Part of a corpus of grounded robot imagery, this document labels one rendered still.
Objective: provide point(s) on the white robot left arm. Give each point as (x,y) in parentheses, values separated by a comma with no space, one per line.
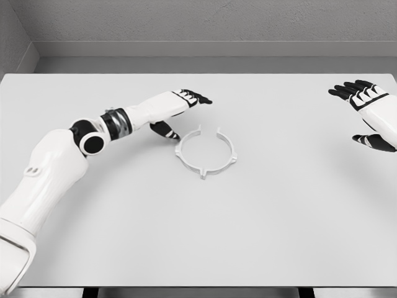
(46,174)

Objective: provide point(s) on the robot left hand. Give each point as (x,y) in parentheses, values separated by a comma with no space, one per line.
(164,104)

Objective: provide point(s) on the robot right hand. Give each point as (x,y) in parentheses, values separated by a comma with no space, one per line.
(376,115)

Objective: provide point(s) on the white round pipe clamp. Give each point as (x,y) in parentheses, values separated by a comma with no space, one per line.
(203,175)

